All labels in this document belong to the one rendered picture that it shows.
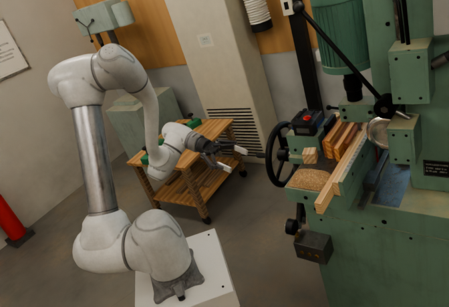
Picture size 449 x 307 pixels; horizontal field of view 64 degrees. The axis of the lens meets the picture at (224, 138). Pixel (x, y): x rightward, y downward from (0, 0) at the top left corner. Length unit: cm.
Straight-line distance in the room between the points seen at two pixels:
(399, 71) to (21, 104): 326
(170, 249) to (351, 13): 91
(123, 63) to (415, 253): 113
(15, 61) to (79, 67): 245
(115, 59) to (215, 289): 82
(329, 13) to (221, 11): 155
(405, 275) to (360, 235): 20
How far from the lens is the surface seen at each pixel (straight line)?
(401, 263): 143
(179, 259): 126
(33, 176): 381
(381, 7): 112
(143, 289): 141
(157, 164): 163
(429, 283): 146
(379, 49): 115
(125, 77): 126
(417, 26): 107
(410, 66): 102
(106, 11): 314
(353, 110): 130
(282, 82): 295
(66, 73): 133
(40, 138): 381
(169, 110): 343
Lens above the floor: 163
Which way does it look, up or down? 26 degrees down
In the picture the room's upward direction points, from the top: 19 degrees counter-clockwise
